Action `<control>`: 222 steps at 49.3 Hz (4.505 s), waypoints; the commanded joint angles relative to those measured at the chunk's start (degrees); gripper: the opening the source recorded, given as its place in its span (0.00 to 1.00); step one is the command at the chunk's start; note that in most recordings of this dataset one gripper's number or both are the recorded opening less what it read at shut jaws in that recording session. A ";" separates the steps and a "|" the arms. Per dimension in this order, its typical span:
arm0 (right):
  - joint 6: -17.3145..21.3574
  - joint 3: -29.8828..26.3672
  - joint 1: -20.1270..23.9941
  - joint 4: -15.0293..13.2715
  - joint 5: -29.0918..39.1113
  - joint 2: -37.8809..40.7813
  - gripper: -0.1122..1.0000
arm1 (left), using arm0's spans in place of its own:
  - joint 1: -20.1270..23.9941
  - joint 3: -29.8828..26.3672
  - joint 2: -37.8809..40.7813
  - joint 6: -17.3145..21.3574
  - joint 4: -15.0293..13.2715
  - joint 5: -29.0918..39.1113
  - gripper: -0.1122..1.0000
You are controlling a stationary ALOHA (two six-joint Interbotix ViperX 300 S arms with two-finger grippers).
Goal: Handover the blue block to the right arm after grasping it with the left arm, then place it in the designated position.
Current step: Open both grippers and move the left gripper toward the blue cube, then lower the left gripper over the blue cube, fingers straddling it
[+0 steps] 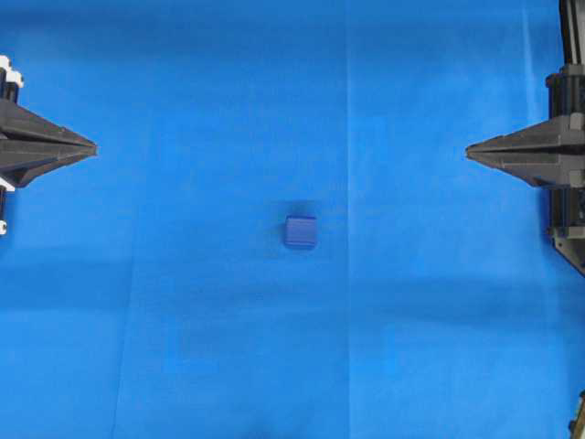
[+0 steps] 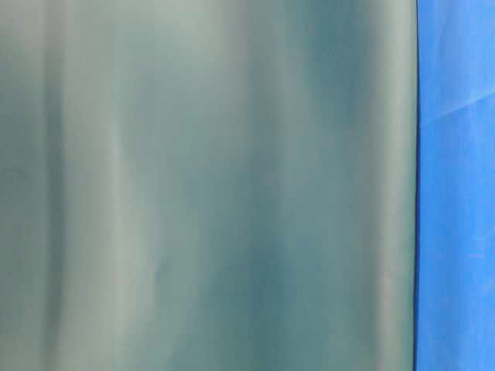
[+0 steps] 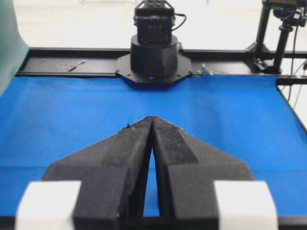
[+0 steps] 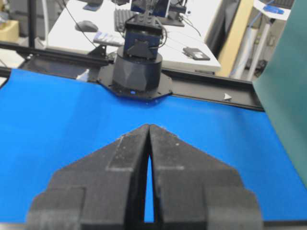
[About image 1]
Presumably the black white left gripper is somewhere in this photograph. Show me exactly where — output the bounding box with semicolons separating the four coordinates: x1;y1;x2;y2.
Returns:
0;54;99;237

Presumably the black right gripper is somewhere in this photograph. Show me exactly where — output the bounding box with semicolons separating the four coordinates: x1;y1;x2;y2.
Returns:
466;63;584;273

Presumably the blue block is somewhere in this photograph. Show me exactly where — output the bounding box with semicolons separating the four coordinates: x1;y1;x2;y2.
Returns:
283;215;318;250

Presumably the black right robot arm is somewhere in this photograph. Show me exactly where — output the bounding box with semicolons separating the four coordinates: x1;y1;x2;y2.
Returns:
465;1;584;273

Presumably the blue table cloth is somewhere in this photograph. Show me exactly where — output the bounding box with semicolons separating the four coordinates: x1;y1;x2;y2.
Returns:
1;1;584;438

